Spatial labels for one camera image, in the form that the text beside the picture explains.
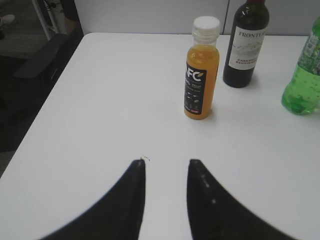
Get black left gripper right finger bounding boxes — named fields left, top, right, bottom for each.
left=186, top=159, right=291, bottom=240

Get green sprite bottle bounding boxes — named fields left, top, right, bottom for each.
left=281, top=18, right=320, bottom=115

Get dark red wine bottle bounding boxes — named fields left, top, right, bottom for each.
left=223, top=0, right=270, bottom=88

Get black office chair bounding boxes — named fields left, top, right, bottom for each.
left=0, top=29, right=84, bottom=152

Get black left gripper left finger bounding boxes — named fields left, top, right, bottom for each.
left=43, top=159, right=146, bottom=240

